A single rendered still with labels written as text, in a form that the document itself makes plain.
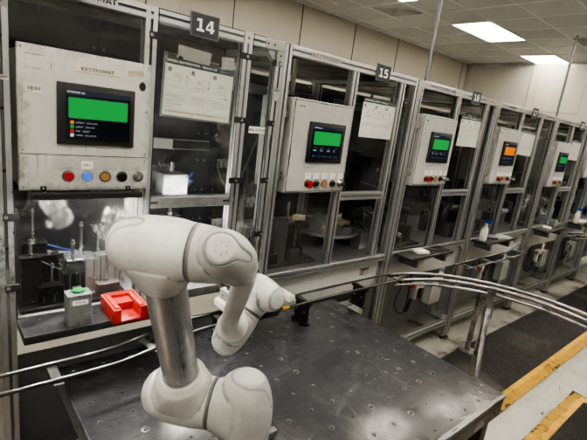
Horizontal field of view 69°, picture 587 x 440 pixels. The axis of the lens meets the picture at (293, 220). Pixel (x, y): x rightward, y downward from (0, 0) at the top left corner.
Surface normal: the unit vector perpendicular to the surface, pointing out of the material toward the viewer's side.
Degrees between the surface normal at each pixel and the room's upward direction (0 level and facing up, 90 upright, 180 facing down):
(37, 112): 90
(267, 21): 90
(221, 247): 61
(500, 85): 90
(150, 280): 120
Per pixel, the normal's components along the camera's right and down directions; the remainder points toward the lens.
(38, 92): 0.64, 0.25
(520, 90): -0.76, 0.06
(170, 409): -0.21, 0.54
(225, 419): -0.17, 0.11
